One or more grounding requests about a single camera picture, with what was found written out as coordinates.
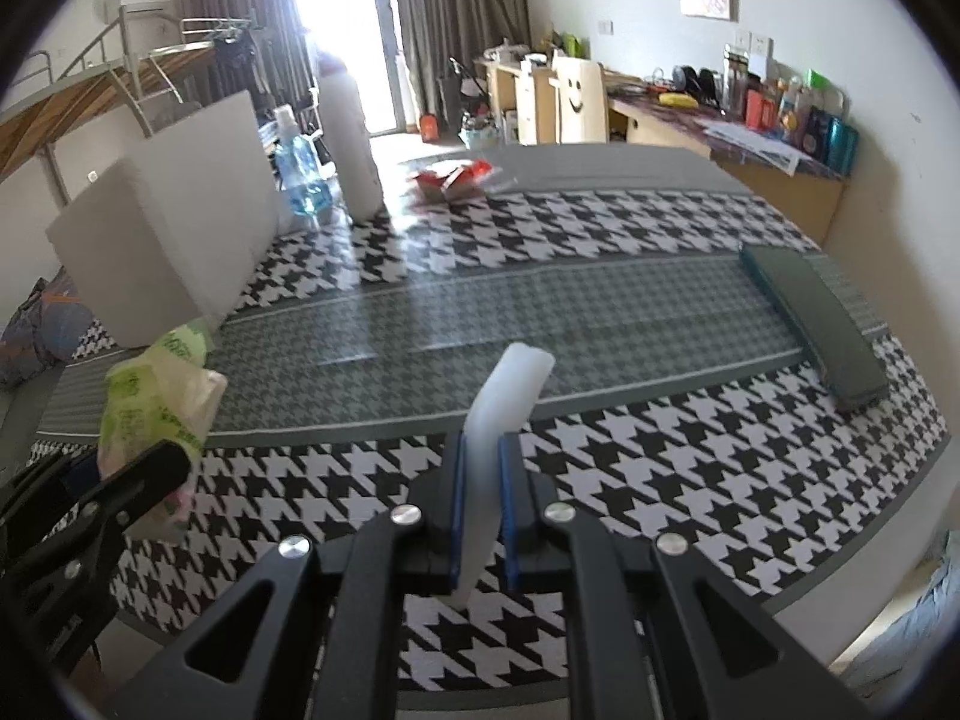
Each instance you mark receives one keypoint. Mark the brown curtain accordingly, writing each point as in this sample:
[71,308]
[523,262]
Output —
[436,31]
[258,47]

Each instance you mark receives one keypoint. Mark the long wooden desk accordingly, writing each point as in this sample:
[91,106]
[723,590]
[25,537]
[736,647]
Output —
[803,190]

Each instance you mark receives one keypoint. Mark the right brown curtain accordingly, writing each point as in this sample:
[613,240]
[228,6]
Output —
[436,31]

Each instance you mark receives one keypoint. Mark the teal bottle on desk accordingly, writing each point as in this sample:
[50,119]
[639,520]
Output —
[842,145]

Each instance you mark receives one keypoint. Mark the dark green flat case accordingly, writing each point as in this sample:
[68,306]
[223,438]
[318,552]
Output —
[825,330]

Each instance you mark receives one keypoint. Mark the blue orange quilt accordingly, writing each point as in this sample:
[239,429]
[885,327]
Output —
[44,331]

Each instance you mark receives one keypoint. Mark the grey metal bunk bed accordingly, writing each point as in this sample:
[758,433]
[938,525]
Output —
[108,73]

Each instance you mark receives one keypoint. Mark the left brown curtain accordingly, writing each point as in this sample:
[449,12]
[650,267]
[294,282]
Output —
[258,47]

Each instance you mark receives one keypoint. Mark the white lotion pump bottle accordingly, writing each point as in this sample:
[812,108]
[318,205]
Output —
[345,134]

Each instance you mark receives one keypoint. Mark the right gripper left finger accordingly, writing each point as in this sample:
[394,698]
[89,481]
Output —
[311,631]

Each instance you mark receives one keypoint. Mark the red snack packet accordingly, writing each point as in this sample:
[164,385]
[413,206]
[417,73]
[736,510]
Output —
[453,180]

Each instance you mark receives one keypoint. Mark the white styrofoam box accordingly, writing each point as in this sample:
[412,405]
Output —
[175,229]

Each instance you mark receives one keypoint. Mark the wooden smiley face chair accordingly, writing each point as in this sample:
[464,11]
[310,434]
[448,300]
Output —
[581,101]

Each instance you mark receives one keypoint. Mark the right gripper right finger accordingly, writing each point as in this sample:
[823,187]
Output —
[653,628]

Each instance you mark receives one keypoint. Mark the green tissue pack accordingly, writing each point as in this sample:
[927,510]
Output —
[164,393]

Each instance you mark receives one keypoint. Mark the glass balcony door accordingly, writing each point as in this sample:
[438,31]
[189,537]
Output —
[364,36]

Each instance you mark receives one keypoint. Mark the yellow object on desk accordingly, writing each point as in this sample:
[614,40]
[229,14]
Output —
[678,101]

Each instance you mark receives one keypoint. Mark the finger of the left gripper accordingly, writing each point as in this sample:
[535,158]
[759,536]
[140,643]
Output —
[38,498]

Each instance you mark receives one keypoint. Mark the houndstooth table cloth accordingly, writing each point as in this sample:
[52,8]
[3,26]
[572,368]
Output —
[674,353]

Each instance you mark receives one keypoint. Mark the blue liquid spray bottle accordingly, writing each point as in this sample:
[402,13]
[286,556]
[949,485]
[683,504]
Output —
[298,164]

